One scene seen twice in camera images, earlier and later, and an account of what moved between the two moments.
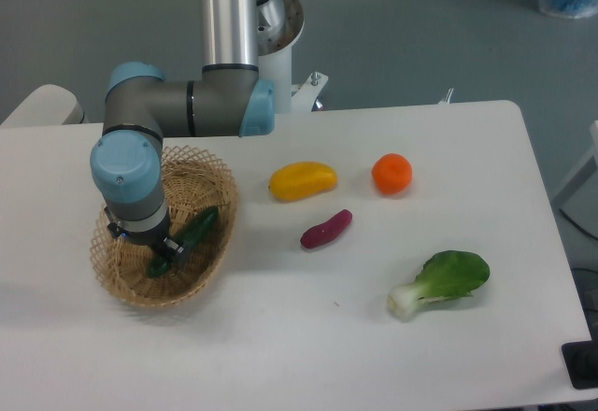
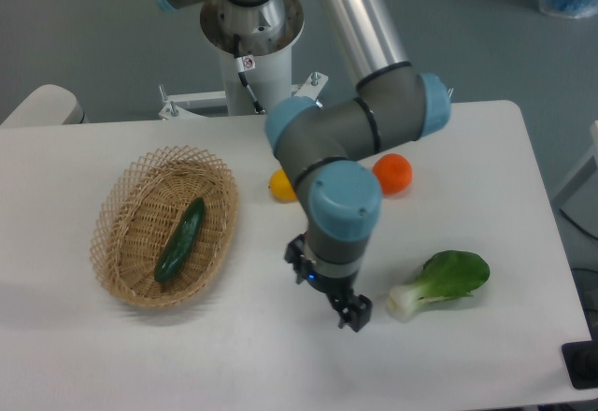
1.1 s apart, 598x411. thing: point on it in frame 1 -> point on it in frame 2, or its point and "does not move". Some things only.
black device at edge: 581,361 does not move
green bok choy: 444,276 does not move
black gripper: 158,239 -> 296,255
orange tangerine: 391,173 does not move
